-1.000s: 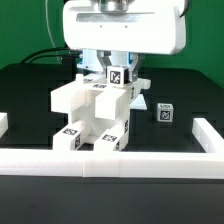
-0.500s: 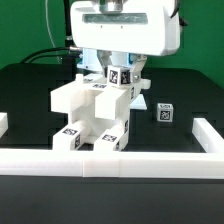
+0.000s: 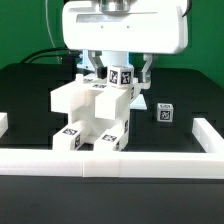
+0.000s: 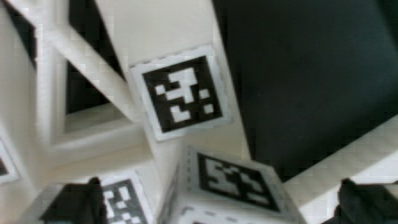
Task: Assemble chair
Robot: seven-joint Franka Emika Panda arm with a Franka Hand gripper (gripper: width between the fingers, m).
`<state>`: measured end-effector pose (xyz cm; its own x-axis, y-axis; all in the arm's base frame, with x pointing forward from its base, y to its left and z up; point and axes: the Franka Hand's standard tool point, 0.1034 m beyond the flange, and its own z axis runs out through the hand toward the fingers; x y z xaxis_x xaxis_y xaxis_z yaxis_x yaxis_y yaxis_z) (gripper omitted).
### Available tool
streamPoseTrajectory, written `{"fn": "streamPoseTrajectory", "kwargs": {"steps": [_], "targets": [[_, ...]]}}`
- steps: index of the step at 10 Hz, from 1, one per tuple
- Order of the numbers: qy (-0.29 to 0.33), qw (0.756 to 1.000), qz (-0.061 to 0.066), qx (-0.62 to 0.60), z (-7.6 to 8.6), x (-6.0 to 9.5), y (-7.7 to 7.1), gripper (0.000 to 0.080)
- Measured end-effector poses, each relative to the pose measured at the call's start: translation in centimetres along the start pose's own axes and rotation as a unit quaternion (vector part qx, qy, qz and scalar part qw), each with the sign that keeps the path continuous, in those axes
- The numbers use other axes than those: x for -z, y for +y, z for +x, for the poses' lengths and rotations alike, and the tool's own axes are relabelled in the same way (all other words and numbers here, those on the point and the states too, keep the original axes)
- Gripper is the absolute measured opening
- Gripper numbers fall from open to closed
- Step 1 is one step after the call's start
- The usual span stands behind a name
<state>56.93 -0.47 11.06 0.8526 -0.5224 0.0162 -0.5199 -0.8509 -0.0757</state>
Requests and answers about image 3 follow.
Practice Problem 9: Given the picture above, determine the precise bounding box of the white U-shaped fence frame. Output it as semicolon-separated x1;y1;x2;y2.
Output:
0;118;224;179

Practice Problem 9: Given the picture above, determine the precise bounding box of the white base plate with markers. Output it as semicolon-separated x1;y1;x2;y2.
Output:
130;94;147;110

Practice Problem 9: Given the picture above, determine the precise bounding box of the white block at left edge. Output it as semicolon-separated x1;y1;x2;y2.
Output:
0;112;8;135

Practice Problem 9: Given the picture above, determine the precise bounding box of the black cable bundle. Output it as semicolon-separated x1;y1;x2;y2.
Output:
20;46;81;64

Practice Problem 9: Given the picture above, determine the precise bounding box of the thin white cable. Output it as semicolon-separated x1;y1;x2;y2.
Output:
45;0;63;64

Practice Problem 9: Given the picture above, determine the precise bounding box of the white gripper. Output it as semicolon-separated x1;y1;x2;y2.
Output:
62;0;189;83

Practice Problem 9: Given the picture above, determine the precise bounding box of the white chair seat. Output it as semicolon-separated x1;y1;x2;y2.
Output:
68;93;130;146

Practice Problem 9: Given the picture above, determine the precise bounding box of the white marker cube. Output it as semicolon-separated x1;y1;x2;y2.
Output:
157;103;174;122
107;66;134;88

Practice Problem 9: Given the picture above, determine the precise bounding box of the white chair back frame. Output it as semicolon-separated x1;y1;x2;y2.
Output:
51;74;141;115

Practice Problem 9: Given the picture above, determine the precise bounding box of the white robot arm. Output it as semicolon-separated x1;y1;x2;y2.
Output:
62;0;191;82

